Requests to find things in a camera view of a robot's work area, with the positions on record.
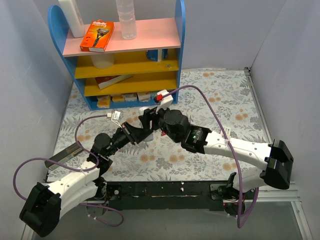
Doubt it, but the white remote with screen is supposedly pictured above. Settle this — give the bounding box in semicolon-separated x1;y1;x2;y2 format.
139;106;154;143

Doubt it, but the grey white remote control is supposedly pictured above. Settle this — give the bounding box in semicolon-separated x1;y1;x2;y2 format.
224;126;231;139

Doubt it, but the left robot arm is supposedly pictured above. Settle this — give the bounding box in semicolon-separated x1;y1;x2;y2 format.
19;122;153;237

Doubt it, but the yellow sponge pack left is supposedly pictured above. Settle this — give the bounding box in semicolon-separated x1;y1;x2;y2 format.
97;95;111;109

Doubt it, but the black flat bar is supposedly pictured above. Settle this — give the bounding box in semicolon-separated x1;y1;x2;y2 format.
44;142;83;170

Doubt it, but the blue shelf unit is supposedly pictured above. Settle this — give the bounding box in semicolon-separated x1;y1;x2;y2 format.
47;0;186;110

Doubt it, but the floral table mat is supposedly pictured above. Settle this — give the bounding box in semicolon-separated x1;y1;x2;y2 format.
54;70;270;181

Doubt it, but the blue white carton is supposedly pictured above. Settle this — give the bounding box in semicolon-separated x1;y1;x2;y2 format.
146;48;168;62

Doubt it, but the white cup on shelf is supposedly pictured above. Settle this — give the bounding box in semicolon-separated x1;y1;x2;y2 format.
90;53;115;69

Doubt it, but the orange razor box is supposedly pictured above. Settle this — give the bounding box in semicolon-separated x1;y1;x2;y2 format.
79;20;115;53

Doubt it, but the white bottle on shelf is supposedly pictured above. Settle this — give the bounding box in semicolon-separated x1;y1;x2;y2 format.
58;0;85;38

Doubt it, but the clear plastic water bottle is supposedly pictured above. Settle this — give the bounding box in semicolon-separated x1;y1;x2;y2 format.
116;0;137;40

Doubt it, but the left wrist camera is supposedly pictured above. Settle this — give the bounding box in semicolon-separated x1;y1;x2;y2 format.
106;110;122;128

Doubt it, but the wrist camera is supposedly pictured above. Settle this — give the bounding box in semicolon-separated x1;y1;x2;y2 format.
106;110;122;128
154;89;173;113

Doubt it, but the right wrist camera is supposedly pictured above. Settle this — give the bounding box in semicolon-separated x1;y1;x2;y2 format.
154;89;173;113

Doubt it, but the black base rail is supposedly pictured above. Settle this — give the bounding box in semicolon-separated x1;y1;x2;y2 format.
105;180;239;211

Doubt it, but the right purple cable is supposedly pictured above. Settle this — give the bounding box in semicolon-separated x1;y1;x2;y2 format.
167;85;260;229

